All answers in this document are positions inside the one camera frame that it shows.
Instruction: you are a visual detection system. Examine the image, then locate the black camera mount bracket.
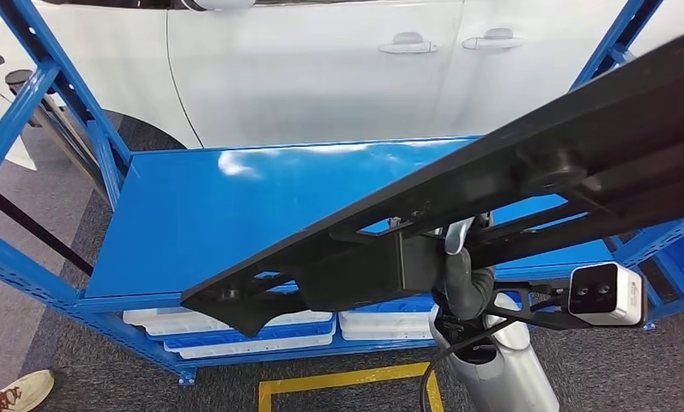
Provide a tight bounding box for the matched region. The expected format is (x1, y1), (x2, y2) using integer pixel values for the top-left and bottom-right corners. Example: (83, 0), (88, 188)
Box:
(486, 281), (576, 332)

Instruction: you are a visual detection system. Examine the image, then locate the black plastic plate part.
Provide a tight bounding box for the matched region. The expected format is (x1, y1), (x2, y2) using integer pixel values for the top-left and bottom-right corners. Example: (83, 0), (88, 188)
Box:
(180, 28), (684, 339)

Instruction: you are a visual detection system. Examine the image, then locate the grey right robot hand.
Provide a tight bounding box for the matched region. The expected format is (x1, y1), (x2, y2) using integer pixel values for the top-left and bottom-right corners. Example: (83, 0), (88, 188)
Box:
(432, 215), (478, 321)

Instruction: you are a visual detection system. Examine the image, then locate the blue metal shelf rack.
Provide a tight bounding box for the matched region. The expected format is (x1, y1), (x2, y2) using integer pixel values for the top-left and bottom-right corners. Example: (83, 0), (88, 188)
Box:
(0, 0), (684, 388)

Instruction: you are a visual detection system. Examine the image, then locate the blue plastic bin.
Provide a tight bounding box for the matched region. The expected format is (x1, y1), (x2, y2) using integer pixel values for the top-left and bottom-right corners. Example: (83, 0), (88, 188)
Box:
(162, 318), (337, 351)
(341, 294), (437, 315)

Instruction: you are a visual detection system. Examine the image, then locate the white car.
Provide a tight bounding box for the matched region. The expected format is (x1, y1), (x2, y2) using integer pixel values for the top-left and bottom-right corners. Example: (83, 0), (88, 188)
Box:
(0, 0), (684, 172)

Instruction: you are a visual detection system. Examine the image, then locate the grey metal stanchion post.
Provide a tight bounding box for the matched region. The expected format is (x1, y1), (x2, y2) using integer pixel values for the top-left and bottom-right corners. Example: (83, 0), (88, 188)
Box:
(4, 68), (112, 200)

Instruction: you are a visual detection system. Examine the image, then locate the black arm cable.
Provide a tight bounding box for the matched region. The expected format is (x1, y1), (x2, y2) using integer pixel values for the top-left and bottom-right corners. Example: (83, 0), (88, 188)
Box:
(419, 318), (519, 412)

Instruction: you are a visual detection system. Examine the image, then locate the black barrier belt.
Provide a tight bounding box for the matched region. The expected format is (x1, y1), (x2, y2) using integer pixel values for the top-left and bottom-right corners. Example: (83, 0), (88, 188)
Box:
(0, 186), (94, 278)

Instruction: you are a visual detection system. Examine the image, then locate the person's foot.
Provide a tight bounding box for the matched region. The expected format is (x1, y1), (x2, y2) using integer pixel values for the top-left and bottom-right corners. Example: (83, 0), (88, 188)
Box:
(0, 369), (56, 412)

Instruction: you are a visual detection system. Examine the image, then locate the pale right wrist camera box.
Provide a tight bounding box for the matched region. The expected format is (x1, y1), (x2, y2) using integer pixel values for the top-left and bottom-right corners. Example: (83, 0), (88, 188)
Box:
(567, 261), (644, 328)

